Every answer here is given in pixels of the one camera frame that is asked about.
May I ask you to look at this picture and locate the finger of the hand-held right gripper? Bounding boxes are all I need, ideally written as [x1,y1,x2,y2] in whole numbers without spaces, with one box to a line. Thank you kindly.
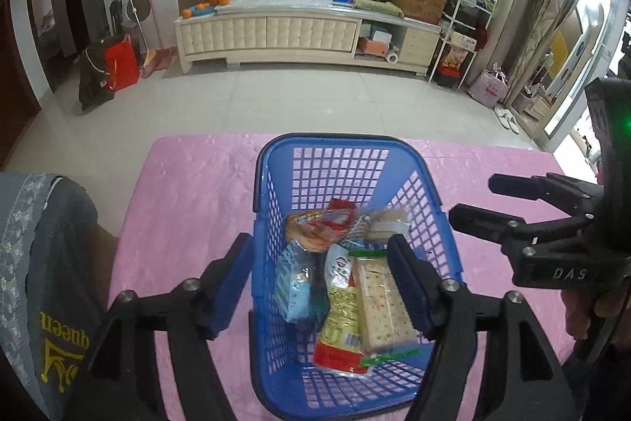
[448,202,532,255]
[488,172,601,215]

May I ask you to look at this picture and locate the blue plastic basket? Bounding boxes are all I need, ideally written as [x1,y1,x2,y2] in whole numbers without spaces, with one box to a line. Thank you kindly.
[249,132,476,419]

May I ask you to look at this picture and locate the dark wooden door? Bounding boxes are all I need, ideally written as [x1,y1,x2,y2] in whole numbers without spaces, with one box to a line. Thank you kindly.
[0,0,43,165]

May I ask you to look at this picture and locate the red bag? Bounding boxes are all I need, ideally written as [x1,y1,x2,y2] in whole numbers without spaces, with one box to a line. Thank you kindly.
[105,35,141,92]

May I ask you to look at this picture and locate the orange flat box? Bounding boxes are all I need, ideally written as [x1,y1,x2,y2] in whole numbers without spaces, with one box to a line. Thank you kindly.
[356,37,390,58]

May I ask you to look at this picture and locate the person's right hand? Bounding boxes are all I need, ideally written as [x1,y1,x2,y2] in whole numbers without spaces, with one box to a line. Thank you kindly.
[561,287,593,339]

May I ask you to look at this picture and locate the small red snack packet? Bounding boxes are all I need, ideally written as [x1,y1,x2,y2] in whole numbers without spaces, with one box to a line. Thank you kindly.
[325,199,358,225]

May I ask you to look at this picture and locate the patterned curtain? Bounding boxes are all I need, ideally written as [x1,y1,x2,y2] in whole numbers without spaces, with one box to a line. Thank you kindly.
[513,0,582,103]

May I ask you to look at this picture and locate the pink shopping bag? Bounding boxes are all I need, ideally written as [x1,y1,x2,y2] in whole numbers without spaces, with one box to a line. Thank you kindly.
[468,65,510,107]

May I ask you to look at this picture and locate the small cracker packet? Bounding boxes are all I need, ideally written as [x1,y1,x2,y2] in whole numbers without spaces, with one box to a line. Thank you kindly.
[362,206,412,244]

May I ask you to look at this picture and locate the grey printed shirt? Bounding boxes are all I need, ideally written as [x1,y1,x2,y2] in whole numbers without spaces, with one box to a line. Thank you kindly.
[0,172,116,419]

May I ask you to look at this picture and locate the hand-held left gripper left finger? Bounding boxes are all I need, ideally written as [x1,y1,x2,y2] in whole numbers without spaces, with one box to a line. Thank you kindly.
[80,232,254,421]

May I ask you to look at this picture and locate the white tv cabinet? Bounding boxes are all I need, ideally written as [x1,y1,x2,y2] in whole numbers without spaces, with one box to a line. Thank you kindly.
[174,0,442,79]

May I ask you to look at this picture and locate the green cushion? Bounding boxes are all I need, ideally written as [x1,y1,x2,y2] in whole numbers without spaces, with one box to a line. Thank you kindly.
[354,0,405,17]

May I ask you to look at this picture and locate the orange snack packet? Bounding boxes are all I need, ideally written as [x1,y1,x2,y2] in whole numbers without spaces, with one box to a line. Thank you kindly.
[287,210,346,251]

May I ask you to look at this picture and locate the red and green snack packet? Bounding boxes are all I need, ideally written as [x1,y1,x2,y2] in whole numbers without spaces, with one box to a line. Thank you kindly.
[314,244,375,377]

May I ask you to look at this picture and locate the large cracker packet green ends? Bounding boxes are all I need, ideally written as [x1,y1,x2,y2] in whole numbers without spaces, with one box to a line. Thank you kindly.
[352,253,420,363]

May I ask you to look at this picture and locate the black bag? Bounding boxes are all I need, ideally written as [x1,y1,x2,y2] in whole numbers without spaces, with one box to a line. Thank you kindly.
[78,43,115,112]

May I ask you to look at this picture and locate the pink quilted tablecloth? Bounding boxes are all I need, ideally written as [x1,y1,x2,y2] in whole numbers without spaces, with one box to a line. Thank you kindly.
[106,134,599,421]

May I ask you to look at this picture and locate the white shelf rack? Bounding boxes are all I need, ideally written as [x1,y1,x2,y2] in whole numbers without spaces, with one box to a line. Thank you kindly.
[428,0,494,89]

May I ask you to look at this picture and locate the white slippers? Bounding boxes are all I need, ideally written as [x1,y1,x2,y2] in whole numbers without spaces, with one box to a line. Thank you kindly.
[494,107,521,134]

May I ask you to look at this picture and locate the blue cake packet bear print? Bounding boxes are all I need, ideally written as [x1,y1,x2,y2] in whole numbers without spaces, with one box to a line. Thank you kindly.
[275,241,329,323]

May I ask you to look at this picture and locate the pink broom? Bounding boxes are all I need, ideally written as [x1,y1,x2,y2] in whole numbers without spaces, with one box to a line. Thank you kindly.
[140,0,174,79]

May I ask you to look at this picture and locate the brown cardboard box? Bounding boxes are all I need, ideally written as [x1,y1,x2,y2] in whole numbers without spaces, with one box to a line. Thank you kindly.
[392,0,447,24]

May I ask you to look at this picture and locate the flat mop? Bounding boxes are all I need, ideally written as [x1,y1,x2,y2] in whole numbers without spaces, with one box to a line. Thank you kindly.
[123,0,149,59]

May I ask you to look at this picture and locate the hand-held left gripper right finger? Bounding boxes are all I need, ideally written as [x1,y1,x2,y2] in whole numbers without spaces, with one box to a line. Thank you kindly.
[386,234,576,421]

